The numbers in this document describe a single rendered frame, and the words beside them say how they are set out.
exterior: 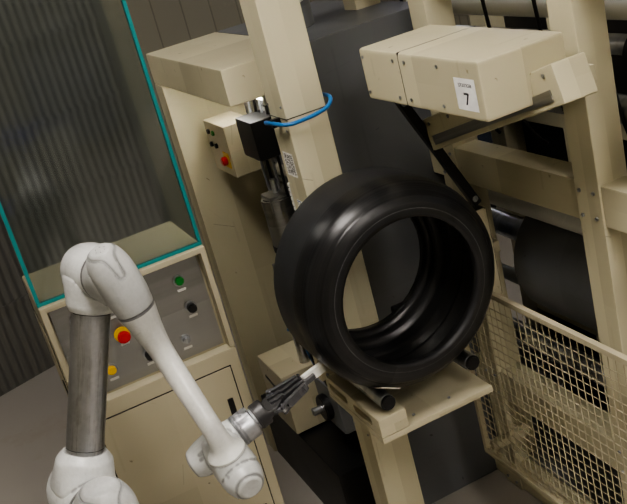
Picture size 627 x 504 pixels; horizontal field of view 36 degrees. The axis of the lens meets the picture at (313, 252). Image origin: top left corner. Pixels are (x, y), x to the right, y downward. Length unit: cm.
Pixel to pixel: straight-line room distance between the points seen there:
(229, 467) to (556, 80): 121
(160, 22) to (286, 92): 358
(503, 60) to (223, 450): 116
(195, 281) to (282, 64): 84
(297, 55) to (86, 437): 118
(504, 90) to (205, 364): 145
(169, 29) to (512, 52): 417
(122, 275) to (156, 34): 400
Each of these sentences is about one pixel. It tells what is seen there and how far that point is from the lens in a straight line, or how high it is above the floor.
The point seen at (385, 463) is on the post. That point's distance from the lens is 321.
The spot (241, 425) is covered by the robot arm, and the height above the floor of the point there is 98.
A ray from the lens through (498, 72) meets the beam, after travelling 229.
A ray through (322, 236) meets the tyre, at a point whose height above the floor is 141.
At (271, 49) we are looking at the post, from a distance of 268.
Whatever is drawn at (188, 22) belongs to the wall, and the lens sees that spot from 636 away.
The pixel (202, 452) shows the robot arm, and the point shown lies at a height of 96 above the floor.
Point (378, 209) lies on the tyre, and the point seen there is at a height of 144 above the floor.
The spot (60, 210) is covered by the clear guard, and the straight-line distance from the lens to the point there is 298.
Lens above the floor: 226
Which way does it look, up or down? 21 degrees down
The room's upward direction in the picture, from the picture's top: 15 degrees counter-clockwise
